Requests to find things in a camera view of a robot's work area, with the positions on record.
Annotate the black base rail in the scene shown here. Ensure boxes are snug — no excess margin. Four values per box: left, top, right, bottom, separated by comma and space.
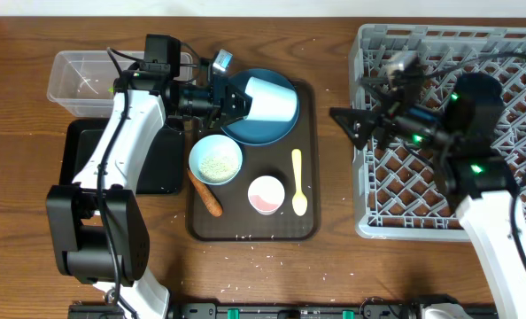
67, 297, 499, 319

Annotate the dark blue plate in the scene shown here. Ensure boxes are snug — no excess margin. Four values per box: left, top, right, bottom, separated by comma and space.
221, 68, 299, 145

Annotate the brown serving tray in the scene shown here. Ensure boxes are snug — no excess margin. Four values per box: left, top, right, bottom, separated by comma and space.
186, 80, 321, 242

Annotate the light blue bowl with rice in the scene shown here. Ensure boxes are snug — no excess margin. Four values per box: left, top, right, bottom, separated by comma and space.
189, 135, 243, 185

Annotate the white pink cup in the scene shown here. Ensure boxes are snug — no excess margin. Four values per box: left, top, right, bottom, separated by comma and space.
247, 175, 285, 215

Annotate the yellow plastic spoon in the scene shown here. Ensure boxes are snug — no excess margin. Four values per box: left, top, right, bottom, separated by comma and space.
291, 149, 308, 216

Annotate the grey dishwasher rack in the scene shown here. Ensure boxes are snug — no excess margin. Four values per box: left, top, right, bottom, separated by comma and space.
348, 24, 526, 241

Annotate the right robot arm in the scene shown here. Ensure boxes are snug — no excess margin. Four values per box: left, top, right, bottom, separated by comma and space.
329, 73, 526, 318

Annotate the light blue cup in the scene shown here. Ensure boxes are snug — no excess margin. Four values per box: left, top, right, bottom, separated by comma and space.
245, 77, 298, 122

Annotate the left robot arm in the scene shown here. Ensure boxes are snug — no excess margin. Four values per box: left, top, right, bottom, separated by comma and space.
46, 35, 252, 318

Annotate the orange carrot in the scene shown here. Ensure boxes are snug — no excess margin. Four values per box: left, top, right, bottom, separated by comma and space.
187, 169, 223, 217

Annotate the clear plastic waste bin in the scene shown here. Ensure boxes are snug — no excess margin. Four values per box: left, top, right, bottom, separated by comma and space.
46, 50, 197, 120

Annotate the black rectangular tray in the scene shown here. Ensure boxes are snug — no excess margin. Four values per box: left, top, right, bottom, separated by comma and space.
58, 118, 185, 195

